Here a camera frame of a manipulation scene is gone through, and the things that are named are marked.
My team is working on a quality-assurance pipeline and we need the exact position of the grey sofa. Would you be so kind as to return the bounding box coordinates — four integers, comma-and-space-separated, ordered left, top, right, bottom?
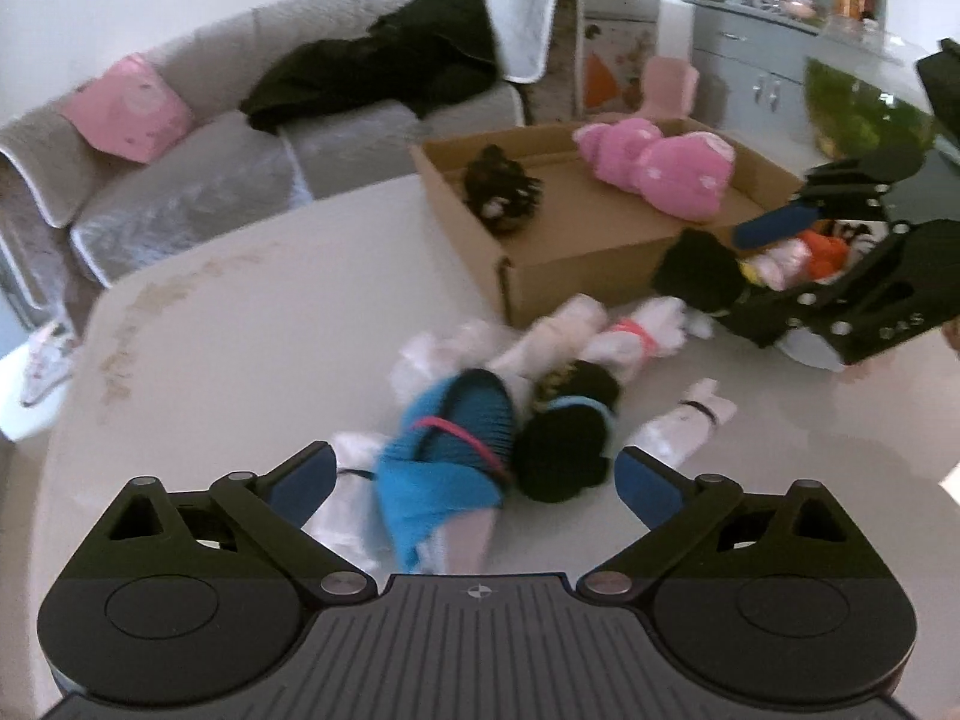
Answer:
0, 0, 586, 323

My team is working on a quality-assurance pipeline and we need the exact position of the floral refrigerator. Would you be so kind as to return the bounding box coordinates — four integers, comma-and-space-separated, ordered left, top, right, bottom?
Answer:
469, 0, 665, 128

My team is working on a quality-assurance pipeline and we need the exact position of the blue knit cloth bundle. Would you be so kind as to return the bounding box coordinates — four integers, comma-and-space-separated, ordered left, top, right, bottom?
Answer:
375, 369, 518, 575

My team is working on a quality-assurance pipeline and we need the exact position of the patterned floor rug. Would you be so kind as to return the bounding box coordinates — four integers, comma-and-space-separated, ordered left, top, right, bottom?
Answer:
19, 319, 80, 406

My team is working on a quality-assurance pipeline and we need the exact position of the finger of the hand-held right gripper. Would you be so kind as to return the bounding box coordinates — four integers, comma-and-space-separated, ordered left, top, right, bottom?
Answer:
731, 141, 932, 252
721, 219, 960, 367

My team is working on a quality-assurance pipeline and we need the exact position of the black fuzzy cloth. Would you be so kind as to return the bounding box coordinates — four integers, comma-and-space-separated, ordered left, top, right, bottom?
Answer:
651, 229, 745, 314

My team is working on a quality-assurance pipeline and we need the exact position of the pink plush toy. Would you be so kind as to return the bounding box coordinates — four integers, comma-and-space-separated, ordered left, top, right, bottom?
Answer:
574, 116, 736, 222

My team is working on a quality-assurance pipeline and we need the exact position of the black clothing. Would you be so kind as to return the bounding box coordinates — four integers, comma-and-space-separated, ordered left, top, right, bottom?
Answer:
240, 0, 500, 132

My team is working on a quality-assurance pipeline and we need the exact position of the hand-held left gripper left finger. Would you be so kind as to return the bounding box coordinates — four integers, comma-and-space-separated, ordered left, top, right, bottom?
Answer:
64, 442, 376, 605

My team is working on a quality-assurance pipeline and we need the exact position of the white desktop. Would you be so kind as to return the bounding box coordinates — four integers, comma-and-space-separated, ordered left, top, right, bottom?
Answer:
34, 45, 960, 720

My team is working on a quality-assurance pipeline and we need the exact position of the cardboard box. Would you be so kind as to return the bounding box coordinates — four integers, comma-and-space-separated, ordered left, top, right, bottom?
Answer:
411, 118, 807, 327

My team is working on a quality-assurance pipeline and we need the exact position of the pink cushion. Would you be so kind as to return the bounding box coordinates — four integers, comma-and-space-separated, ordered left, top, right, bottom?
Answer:
60, 54, 196, 164

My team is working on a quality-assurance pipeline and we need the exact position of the pink plastic chair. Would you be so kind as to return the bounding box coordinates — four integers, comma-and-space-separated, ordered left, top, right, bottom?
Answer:
641, 56, 700, 119

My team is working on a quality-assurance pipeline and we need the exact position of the grey quilted seat cover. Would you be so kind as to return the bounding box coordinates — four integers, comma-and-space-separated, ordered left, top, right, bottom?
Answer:
71, 116, 316, 286

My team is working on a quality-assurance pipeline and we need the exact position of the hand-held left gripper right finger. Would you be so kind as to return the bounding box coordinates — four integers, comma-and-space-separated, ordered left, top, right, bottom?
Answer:
577, 447, 890, 605

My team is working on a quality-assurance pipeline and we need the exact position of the white crumpled bundle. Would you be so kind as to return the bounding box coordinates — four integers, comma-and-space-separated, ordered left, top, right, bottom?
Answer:
388, 319, 511, 402

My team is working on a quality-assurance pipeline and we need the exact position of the white roll with pink band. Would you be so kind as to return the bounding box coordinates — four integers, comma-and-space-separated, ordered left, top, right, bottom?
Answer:
585, 296, 713, 383

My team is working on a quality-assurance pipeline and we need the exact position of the glass fishbowl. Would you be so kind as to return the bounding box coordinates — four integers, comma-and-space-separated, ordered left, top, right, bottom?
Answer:
802, 56, 942, 158

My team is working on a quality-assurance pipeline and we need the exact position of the white quilted blanket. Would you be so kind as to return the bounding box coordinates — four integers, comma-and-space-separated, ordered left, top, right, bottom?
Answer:
457, 0, 575, 83

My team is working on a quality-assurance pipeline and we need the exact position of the white and pink soft item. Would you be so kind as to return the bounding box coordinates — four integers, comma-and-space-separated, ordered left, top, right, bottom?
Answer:
739, 238, 809, 292

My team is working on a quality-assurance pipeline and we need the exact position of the grey cabinet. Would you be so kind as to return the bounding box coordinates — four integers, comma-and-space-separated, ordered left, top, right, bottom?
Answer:
679, 0, 893, 132

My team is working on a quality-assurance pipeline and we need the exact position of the grey quilted backrest cover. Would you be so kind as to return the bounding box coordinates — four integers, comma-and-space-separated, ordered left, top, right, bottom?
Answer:
0, 0, 428, 230

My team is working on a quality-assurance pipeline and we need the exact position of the white roll with black band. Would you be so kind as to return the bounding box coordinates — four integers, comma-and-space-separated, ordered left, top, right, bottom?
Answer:
637, 379, 740, 470

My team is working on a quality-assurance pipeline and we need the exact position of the white rolled cloth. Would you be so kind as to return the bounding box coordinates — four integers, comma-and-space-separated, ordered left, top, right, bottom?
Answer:
487, 295, 610, 391

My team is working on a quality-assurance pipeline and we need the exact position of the black fuzzy toy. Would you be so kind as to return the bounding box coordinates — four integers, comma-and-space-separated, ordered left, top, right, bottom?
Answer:
461, 144, 542, 237

